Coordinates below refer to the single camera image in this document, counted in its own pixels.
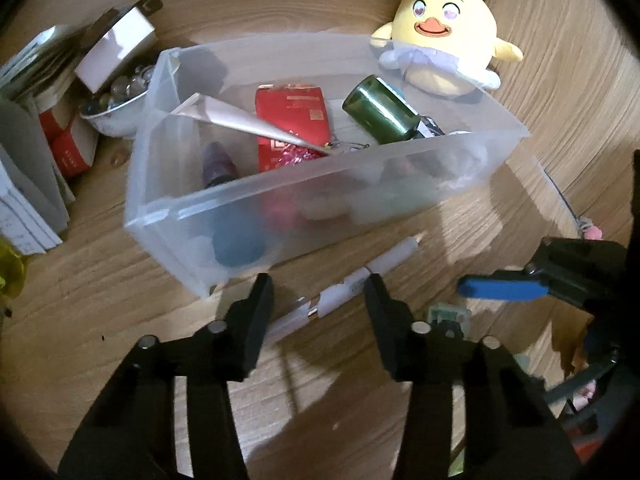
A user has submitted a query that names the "small cardboard box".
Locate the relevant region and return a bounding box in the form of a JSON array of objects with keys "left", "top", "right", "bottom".
[{"left": 75, "top": 0, "right": 165, "bottom": 93}]

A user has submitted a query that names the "red and white box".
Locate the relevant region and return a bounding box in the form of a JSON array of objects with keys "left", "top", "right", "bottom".
[{"left": 40, "top": 100, "right": 98, "bottom": 178}]

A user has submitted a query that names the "metal keyring charm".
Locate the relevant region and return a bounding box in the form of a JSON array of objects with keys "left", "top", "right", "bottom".
[{"left": 320, "top": 139, "right": 371, "bottom": 154}]

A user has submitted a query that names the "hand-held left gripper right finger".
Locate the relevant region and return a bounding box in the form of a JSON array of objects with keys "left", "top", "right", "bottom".
[{"left": 364, "top": 274, "right": 583, "bottom": 480}]

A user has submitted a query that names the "clear plastic storage box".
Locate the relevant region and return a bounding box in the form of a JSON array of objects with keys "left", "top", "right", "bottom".
[{"left": 124, "top": 32, "right": 531, "bottom": 301}]

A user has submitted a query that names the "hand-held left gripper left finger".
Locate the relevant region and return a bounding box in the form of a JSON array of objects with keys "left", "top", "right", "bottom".
[{"left": 57, "top": 272, "right": 276, "bottom": 480}]

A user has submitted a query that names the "yellow plastic item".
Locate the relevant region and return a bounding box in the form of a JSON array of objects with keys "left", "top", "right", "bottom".
[{"left": 0, "top": 237, "right": 26, "bottom": 301}]

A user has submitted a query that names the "small purple bottle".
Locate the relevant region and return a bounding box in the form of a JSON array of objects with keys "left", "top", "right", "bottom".
[{"left": 201, "top": 142, "right": 237, "bottom": 188}]

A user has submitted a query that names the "stack of books and papers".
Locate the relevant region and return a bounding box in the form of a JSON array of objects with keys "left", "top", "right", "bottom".
[{"left": 0, "top": 25, "right": 101, "bottom": 256}]

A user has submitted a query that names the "blue tape roll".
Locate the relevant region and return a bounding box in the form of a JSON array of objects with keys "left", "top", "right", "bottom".
[{"left": 212, "top": 210, "right": 266, "bottom": 267}]

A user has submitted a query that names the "white gold-banded pen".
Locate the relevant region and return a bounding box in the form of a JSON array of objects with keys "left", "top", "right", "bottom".
[{"left": 265, "top": 236, "right": 423, "bottom": 343}]

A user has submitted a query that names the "folded paper cone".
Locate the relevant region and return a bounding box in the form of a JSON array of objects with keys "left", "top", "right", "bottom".
[{"left": 170, "top": 92, "right": 333, "bottom": 153}]

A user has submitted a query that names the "yellow chick plush toy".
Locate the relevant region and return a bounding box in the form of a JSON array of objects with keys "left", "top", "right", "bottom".
[{"left": 370, "top": 0, "right": 525, "bottom": 98}]

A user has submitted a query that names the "small green packet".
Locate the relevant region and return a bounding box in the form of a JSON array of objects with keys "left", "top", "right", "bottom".
[{"left": 427, "top": 302, "right": 473, "bottom": 341}]

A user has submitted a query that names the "green glass bottle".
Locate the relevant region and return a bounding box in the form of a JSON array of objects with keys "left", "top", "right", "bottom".
[{"left": 342, "top": 75, "right": 446, "bottom": 143}]

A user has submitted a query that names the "black cord with pink charm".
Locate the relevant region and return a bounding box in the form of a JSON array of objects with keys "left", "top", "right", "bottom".
[{"left": 537, "top": 162, "right": 603, "bottom": 241}]

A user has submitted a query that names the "bowl of glass marbles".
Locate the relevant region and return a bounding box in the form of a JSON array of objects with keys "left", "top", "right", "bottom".
[{"left": 80, "top": 62, "right": 156, "bottom": 138}]

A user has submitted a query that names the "red foil packet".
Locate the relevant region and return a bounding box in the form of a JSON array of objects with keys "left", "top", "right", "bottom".
[{"left": 255, "top": 84, "right": 333, "bottom": 176}]

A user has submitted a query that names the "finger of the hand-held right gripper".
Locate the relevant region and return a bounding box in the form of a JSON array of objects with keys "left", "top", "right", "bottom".
[{"left": 457, "top": 238, "right": 628, "bottom": 311}]

